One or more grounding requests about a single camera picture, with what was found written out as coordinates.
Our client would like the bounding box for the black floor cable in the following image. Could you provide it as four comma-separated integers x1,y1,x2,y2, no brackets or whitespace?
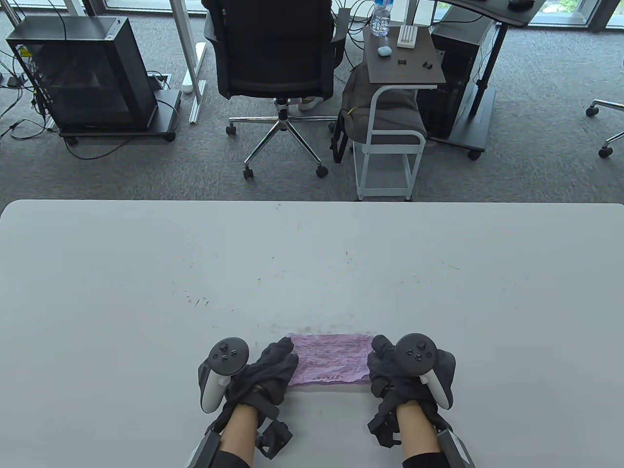
62,131,147,160

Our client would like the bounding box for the white desk leg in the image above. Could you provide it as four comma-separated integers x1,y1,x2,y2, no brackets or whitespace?
169,0,208,124

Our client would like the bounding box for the pink paper invoice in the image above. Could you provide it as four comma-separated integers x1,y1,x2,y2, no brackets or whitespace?
288,334,374,384
288,379,371,388

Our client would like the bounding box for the person's right forearm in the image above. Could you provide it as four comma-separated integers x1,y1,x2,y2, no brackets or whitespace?
396,402,455,468

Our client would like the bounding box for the grey backpack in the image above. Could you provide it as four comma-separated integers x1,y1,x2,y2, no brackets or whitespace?
331,63,428,164

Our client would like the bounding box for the black rolling platform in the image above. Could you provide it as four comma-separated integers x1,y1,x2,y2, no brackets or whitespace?
58,89,182,147

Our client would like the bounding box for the black glass computer tower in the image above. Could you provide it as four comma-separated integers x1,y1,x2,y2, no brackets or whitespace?
6,16,159,132

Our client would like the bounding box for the person's left hand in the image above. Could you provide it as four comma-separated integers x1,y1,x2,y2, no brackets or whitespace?
207,336,299,435

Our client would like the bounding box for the white side table brown top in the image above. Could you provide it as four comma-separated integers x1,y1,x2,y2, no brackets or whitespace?
353,26,447,201

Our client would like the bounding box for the black cable bundle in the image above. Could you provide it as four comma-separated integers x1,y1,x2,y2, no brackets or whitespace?
0,51,60,142

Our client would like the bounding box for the person's left forearm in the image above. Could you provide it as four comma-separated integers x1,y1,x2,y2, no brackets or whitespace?
214,404,261,468

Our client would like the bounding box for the clear plastic water bottle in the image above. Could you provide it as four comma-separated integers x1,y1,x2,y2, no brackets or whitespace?
370,0,393,37

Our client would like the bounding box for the silver chair base with casters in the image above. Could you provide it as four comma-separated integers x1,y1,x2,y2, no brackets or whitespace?
585,99,624,159

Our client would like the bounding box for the black standing desk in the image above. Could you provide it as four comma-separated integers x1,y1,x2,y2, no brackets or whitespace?
429,0,546,160

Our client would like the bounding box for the black office chair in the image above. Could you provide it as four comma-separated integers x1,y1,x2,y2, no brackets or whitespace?
201,0,350,179

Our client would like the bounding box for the person's right hand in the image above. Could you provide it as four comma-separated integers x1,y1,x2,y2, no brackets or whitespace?
367,335,451,447

